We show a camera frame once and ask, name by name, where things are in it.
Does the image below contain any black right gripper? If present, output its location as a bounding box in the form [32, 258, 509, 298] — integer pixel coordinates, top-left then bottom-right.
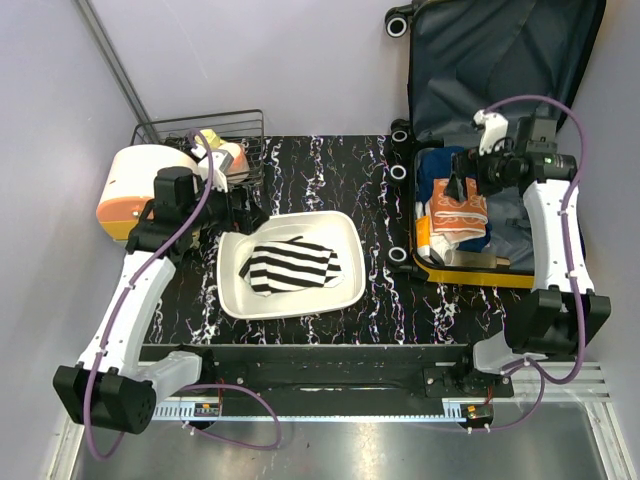
[442, 139, 516, 203]

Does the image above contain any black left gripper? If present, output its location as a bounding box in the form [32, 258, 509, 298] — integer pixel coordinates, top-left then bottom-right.
[184, 175, 269, 235]

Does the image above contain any orange white patterned towel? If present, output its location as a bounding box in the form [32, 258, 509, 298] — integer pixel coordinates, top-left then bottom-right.
[429, 178, 488, 238]

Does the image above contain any navy blue garment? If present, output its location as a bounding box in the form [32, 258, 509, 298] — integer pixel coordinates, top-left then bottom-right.
[416, 146, 491, 253]

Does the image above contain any black white striped garment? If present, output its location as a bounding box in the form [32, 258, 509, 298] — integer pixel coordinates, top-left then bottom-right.
[238, 236, 345, 297]

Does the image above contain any white plastic tray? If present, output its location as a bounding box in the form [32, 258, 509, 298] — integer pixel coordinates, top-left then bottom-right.
[217, 211, 366, 320]

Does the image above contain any yellow Pikachu suitcase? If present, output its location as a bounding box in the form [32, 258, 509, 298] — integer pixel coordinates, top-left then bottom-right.
[384, 0, 605, 295]

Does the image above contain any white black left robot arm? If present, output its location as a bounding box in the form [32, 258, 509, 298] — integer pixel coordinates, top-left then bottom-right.
[53, 166, 232, 434]

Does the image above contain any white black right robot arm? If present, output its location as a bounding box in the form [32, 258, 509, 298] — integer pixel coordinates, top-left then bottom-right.
[445, 110, 611, 397]

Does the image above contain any pink cup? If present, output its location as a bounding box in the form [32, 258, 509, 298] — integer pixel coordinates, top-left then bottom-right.
[220, 142, 250, 184]

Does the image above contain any pink yellow drawer box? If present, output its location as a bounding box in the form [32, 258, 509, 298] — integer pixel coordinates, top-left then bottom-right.
[96, 144, 198, 242]

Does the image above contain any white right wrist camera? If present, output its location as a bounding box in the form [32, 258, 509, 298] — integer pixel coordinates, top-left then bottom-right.
[473, 110, 509, 156]

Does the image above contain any black wire basket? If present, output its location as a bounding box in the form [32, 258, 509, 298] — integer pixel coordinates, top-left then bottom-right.
[131, 109, 266, 189]

